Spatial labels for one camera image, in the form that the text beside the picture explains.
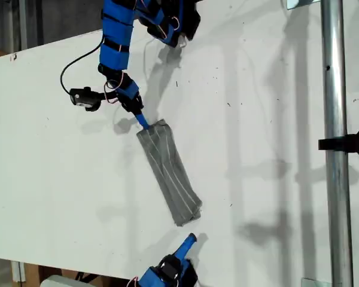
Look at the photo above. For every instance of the grey striped towel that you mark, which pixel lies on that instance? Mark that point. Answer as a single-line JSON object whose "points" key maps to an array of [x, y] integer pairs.
{"points": [[167, 170]]}

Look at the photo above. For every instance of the white foam block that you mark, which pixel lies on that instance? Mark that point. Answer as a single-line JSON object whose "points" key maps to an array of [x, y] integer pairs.
{"points": [[60, 281]]}

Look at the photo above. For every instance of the brown cardboard box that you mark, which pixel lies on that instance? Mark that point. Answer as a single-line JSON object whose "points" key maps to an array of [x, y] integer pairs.
{"points": [[33, 272]]}

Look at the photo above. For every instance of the black clamp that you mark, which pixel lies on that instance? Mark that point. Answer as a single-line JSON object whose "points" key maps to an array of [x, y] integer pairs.
{"points": [[353, 143]]}

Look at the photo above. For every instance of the black camera box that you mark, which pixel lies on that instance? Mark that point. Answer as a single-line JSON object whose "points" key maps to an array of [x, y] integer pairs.
{"points": [[85, 98]]}

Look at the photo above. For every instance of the steel post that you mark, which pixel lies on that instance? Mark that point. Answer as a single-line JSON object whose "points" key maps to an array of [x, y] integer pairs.
{"points": [[336, 89]]}

